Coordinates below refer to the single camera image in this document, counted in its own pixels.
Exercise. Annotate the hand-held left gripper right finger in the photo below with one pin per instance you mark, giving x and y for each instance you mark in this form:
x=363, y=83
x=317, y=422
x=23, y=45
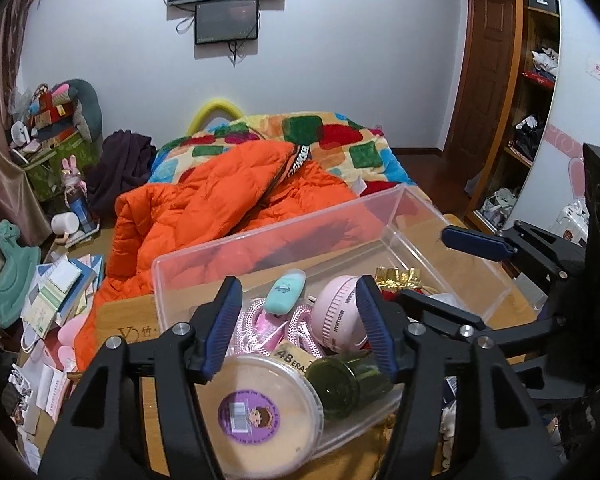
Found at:
x=377, y=330

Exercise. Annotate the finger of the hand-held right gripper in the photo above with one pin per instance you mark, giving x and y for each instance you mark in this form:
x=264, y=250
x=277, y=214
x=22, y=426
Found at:
x=475, y=244
x=445, y=310

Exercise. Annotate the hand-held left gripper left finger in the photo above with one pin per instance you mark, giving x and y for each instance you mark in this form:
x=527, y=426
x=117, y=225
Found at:
x=222, y=330

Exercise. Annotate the pink mini fan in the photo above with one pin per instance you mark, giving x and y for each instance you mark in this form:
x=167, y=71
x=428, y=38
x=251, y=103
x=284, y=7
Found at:
x=337, y=315

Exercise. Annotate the dark green jar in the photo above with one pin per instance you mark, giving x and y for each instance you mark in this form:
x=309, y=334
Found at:
x=345, y=385

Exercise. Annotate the mint green correction tape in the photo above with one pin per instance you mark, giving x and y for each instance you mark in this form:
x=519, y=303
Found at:
x=284, y=292

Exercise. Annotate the beige eraser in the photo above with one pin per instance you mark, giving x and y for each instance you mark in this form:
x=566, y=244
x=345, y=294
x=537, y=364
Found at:
x=295, y=357

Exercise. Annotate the clear plastic storage box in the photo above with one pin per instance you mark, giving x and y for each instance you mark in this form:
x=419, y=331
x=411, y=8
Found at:
x=330, y=245

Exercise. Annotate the beige round lidded tub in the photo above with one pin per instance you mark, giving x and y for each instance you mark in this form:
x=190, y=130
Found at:
x=260, y=420

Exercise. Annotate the wooden desktop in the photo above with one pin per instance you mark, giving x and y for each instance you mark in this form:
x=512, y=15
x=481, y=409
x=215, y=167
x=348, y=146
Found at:
x=127, y=315

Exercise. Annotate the orange padded jacket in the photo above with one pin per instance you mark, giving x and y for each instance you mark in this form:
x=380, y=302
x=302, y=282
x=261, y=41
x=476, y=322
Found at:
x=200, y=210

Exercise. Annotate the wooden bookshelf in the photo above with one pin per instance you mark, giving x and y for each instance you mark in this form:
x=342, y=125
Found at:
x=535, y=110

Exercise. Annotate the stack of books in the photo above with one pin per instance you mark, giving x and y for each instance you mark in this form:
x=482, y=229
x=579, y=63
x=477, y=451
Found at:
x=62, y=290

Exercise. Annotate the brown wooden door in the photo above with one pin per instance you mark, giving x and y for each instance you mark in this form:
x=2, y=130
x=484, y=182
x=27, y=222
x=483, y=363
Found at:
x=485, y=75

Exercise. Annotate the colourful patchwork blanket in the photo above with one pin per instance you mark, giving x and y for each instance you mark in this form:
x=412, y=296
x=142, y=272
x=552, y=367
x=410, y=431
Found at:
x=345, y=135

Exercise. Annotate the dark purple cloth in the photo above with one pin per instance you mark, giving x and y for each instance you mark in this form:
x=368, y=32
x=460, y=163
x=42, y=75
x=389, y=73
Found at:
x=122, y=170

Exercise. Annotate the white cupboard pink trim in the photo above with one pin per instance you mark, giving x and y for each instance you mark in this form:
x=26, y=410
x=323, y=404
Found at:
x=580, y=85

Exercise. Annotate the white mug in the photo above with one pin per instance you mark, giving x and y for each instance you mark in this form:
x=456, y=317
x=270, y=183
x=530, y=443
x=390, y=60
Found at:
x=64, y=223

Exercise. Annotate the scattered white papers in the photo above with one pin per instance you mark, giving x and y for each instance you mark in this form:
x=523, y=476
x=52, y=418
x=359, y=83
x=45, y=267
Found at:
x=40, y=390

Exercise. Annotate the bunny water bottle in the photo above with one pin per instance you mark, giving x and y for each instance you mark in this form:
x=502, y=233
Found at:
x=77, y=195

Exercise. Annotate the teal dinosaur plush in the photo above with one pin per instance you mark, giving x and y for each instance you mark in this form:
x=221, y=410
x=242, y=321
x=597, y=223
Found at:
x=10, y=280

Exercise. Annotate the green patterned box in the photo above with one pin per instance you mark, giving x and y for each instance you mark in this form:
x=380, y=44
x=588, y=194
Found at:
x=55, y=170

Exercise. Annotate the grey cushion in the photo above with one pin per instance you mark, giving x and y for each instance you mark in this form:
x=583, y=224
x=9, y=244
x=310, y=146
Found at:
x=87, y=110

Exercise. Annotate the brown striped curtain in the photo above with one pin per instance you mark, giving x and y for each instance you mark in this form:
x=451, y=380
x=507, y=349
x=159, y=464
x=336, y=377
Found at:
x=0, y=160

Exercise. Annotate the pile of plush toys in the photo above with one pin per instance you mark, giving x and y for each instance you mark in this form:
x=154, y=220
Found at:
x=42, y=110

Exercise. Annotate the small wall monitor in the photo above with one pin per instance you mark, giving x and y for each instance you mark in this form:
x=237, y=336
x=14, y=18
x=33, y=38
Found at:
x=226, y=21

